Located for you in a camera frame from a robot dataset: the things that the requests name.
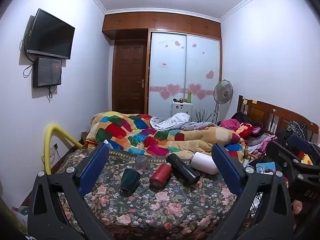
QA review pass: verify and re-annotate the person's right hand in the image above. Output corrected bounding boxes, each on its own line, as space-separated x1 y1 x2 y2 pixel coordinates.
291 200 304 215

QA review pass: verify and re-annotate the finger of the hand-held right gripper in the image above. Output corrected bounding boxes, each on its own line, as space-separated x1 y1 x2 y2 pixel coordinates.
287 133 320 158
265 141 312 174

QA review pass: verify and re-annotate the dark dotted cloth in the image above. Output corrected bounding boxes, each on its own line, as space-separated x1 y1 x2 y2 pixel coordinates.
287 120 307 141

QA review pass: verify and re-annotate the red bottle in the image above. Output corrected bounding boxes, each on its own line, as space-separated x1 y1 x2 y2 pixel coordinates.
149 162 174 193

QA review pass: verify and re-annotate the dark green cup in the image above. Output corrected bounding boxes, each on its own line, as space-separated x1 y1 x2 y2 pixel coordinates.
119 168 141 197

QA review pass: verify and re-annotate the wooden headboard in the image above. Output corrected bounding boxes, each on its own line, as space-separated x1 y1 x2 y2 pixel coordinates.
237 95 320 146

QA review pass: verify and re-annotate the white cup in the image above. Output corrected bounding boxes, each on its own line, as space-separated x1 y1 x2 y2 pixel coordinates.
190 151 219 175

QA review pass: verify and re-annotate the light blue box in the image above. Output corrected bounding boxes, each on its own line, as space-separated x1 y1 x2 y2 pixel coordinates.
256 162 277 174

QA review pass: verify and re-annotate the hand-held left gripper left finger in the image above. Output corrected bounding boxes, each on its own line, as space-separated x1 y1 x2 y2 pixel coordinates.
27 142 113 240

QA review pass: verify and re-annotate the frosted sliding wardrobe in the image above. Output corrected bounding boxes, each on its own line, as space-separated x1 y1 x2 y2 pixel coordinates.
148 29 222 125

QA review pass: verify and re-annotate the white appliance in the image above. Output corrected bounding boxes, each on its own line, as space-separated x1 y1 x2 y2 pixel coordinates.
171 101 194 121

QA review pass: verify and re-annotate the black thermos bottle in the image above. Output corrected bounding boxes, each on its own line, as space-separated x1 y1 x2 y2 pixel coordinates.
165 152 201 187

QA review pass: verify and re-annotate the wall-mounted television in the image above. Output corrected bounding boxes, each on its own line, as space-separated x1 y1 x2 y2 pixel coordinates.
26 8 76 60

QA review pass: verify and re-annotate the black bag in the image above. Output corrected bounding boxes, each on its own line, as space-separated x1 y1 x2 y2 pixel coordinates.
231 111 253 126

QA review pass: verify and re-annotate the dark twig decoration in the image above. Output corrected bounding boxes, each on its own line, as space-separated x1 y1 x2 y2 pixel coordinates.
193 108 213 123

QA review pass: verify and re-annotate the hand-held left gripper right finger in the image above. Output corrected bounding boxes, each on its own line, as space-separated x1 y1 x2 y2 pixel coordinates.
210 144 293 240

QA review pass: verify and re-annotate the clear glass cup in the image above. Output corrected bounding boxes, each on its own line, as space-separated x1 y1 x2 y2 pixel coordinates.
135 155 150 176

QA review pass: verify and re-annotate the wooden overhead cabinet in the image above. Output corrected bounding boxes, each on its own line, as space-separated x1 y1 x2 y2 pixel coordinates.
102 12 223 41

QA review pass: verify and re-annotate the floral bedsheet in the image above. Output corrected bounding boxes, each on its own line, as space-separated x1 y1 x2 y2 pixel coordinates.
54 148 253 240

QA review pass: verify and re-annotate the pink cloth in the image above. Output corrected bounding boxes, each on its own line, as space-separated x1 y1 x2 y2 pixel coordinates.
219 119 241 131

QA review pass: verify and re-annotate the yellow toy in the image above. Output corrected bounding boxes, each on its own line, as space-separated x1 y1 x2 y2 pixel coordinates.
299 153 313 166

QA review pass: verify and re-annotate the standing fan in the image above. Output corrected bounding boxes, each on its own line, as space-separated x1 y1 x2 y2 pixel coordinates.
211 79 234 125

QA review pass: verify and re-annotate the colourful patchwork blanket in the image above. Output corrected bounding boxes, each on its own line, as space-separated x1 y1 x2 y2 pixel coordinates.
85 111 248 166

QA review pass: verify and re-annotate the brown wooden door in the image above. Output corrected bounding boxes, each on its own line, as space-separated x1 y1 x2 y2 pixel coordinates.
113 41 148 115

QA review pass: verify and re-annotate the red plush toy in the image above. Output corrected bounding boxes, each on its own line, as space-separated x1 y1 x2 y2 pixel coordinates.
232 122 262 140

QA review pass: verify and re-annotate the small wall monitor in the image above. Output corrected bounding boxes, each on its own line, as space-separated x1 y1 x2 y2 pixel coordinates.
33 57 63 89

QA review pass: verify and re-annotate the grey checked cloth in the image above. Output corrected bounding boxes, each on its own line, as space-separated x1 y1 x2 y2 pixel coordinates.
150 112 200 132

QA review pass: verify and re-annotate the yellow pipe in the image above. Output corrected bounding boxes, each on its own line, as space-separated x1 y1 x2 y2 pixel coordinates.
43 123 83 176

